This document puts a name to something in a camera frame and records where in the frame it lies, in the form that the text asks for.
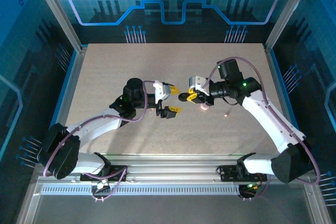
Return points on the black earbud charging case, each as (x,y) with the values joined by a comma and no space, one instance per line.
(182,97)

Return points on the pink earbud charging case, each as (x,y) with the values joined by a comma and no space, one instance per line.
(204,107)

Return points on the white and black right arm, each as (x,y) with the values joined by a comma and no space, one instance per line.
(270,121)

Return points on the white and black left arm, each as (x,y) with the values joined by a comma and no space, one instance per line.
(92,129)

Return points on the aluminium table side rail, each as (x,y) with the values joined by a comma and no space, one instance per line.
(72,85)
(273,77)

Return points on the aluminium frame post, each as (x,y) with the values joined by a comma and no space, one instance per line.
(61,14)
(288,11)

